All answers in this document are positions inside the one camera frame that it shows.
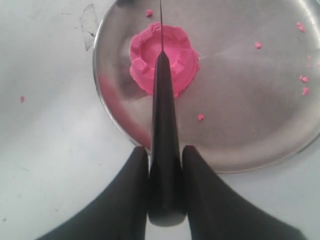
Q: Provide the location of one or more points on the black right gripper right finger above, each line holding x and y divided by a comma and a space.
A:
216, 212

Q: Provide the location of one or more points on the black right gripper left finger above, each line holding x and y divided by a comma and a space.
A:
119, 212

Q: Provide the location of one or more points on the black knife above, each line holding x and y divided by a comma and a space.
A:
167, 206

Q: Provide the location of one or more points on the pink clay piece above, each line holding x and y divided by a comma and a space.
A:
145, 48

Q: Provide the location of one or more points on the round steel plate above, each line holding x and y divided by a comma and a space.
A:
255, 100

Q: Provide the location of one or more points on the clear tape piece near plate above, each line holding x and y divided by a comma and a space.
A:
89, 25

